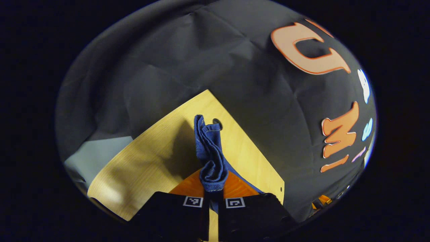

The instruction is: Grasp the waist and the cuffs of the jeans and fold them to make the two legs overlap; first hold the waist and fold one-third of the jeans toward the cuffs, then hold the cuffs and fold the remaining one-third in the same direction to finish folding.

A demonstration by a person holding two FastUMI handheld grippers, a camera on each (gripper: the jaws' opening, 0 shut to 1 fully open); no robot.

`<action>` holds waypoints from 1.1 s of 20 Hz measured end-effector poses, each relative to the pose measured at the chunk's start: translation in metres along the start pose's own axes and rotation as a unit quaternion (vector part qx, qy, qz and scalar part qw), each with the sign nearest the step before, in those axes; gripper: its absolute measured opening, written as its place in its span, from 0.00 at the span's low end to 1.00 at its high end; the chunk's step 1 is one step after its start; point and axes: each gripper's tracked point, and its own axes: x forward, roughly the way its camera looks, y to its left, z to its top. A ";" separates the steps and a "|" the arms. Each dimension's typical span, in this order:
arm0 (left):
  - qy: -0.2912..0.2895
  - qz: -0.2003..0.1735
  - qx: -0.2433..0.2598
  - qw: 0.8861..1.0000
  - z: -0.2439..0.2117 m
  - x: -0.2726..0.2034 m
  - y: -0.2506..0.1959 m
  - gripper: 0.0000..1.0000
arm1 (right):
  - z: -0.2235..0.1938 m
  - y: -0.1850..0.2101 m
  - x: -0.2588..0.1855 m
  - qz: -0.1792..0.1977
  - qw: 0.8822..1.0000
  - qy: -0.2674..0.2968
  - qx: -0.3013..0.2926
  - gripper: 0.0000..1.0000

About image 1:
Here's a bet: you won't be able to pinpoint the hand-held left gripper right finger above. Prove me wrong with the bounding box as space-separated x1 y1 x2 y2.
218 171 299 242

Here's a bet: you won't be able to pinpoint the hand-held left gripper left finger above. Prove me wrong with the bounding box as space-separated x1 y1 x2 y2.
129 169 210 242

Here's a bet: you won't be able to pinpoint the blue denim jeans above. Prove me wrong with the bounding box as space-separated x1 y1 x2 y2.
194 114 265 215

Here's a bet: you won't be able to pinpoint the black backdrop cloth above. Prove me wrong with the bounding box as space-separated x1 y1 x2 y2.
55 0 377 223

